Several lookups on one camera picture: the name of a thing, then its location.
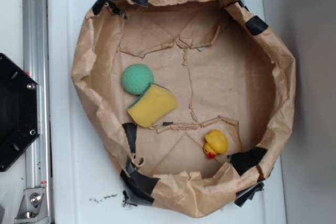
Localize yellow green sponge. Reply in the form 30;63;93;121
127;83;178;128

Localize brown paper bag basin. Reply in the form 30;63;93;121
71;0;296;218

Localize green foam ball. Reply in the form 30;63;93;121
122;64;154;95

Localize yellow rubber duck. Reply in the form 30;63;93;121
203;130;228;158

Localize white tray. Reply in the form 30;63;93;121
48;0;286;223

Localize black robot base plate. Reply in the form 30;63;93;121
1;54;40;172

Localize aluminium extrusion rail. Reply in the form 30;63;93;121
23;0;54;223

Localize metal corner bracket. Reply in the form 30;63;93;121
14;188;50;223

